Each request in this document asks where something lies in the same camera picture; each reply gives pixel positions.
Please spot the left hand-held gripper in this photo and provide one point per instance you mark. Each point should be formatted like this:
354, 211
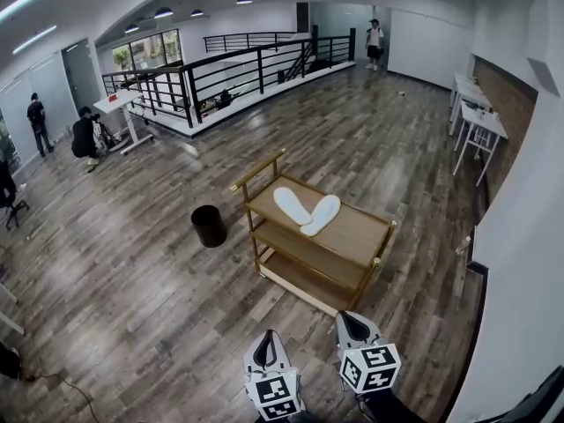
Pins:
269, 370

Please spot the wooden three-tier cart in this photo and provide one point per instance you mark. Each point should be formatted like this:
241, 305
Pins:
348, 236

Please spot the small red box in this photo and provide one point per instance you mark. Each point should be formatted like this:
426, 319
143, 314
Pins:
113, 98

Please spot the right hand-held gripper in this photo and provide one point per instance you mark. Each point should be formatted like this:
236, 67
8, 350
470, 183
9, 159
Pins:
368, 359

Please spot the grey wall panel box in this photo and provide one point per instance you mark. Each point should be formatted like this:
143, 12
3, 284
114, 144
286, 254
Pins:
544, 75

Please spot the white slipper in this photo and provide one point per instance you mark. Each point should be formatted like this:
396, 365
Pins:
291, 205
324, 216

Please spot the white long table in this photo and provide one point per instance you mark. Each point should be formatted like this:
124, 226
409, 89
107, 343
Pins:
469, 87
482, 121

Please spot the black round waste bin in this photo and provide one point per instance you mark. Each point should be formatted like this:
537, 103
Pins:
209, 227

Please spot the person's right forearm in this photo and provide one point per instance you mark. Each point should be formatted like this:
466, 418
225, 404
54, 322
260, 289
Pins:
388, 408

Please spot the large glass window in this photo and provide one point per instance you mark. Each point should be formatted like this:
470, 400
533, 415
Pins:
147, 51

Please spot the black metal railing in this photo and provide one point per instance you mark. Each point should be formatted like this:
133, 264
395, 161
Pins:
260, 66

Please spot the white standing desk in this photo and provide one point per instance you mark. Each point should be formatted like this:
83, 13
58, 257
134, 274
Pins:
121, 99

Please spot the person's left forearm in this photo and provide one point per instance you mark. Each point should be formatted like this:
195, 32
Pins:
291, 417

